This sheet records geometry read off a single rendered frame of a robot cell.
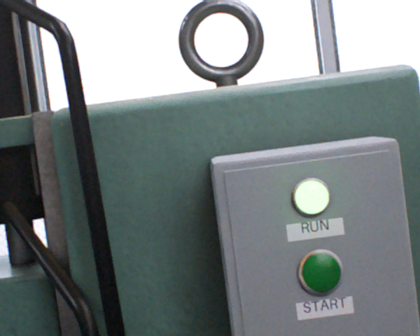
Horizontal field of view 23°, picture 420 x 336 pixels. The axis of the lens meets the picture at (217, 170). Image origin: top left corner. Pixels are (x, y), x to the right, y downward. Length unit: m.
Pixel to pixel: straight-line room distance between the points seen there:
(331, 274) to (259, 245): 0.04
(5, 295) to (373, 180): 0.25
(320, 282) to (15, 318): 0.21
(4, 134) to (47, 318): 0.12
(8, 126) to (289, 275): 0.23
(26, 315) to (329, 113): 0.23
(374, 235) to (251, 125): 0.10
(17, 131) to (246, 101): 0.16
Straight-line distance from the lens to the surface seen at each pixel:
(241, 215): 0.53
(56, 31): 0.57
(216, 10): 0.70
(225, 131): 0.59
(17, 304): 0.65
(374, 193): 0.54
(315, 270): 0.53
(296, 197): 0.53
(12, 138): 0.67
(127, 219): 0.59
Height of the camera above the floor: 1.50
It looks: 3 degrees down
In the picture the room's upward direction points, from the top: 7 degrees counter-clockwise
